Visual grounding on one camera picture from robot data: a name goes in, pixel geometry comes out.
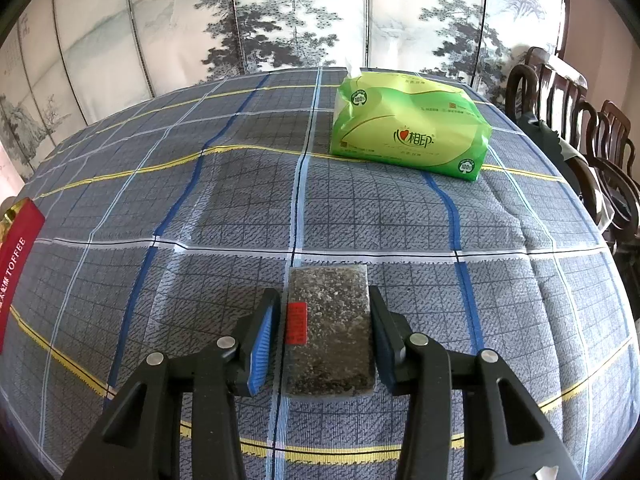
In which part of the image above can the dark cloth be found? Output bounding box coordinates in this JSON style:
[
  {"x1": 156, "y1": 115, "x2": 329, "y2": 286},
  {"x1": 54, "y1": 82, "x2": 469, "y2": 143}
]
[{"x1": 517, "y1": 112, "x2": 601, "y2": 196}]

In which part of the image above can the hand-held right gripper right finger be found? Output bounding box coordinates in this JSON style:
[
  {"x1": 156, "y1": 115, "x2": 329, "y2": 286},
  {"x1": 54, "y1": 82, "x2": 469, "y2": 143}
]
[{"x1": 367, "y1": 285, "x2": 583, "y2": 480}]

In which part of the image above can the red and gold tin box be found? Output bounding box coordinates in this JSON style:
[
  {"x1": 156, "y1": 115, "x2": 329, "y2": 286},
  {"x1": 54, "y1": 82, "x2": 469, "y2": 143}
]
[{"x1": 0, "y1": 197, "x2": 47, "y2": 353}]

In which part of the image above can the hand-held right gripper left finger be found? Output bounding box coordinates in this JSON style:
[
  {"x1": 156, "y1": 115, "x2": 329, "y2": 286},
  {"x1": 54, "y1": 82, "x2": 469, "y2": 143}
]
[{"x1": 60, "y1": 287, "x2": 282, "y2": 480}]

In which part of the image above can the dark wooden chair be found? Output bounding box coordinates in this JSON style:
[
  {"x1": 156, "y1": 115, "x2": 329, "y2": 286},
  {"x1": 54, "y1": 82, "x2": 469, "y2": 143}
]
[
  {"x1": 580, "y1": 100, "x2": 640, "y2": 241},
  {"x1": 505, "y1": 46, "x2": 601, "y2": 161}
]

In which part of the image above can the dark sesame block packet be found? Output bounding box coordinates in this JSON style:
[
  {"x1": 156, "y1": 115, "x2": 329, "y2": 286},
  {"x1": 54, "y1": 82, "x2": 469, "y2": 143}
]
[{"x1": 281, "y1": 264, "x2": 377, "y2": 398}]

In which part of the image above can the painted landscape folding screen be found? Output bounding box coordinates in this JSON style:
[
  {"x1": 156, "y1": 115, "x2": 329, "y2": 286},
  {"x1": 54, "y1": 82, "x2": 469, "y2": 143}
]
[{"x1": 0, "y1": 0, "x2": 568, "y2": 181}]

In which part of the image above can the green tissue pack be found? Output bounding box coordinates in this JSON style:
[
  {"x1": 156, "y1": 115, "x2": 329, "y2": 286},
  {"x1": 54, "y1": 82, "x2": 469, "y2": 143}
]
[{"x1": 329, "y1": 57, "x2": 493, "y2": 182}]

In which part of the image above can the blue grey plaid tablecloth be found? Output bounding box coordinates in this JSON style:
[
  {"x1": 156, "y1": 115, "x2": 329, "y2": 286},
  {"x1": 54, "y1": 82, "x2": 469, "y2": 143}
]
[{"x1": 0, "y1": 66, "x2": 640, "y2": 480}]

